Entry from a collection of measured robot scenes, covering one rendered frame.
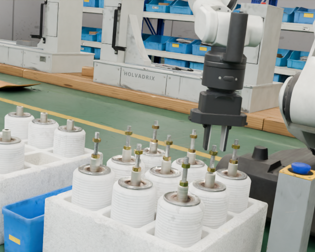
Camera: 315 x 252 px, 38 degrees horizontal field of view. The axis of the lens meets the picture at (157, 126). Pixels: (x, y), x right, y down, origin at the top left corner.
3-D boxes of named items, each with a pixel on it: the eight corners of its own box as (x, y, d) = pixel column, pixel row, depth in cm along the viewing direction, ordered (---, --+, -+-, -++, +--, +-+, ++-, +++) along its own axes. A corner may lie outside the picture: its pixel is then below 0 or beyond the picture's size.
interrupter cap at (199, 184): (198, 193, 97) (198, 190, 97) (187, 181, 104) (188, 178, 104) (231, 193, 99) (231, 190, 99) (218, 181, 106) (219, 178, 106)
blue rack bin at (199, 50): (207, 55, 673) (209, 40, 669) (230, 58, 652) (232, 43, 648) (190, 54, 632) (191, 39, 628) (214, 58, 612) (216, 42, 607)
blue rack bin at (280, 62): (267, 62, 623) (269, 47, 618) (294, 66, 601) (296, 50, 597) (251, 63, 583) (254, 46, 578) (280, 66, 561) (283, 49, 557)
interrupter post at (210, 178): (205, 189, 100) (207, 174, 100) (202, 185, 102) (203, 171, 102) (216, 189, 101) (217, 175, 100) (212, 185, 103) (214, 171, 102)
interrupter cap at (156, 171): (145, 168, 110) (145, 166, 110) (174, 168, 113) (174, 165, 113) (155, 179, 103) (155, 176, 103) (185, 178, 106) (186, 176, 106)
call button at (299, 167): (293, 169, 100) (295, 160, 100) (311, 174, 98) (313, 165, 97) (287, 173, 97) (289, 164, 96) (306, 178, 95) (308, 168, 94)
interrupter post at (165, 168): (158, 172, 109) (160, 159, 108) (168, 172, 109) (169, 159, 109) (162, 175, 106) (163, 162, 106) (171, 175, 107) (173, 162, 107)
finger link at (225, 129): (222, 152, 98) (226, 124, 97) (218, 148, 102) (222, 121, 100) (229, 152, 99) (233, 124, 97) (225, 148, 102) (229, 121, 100)
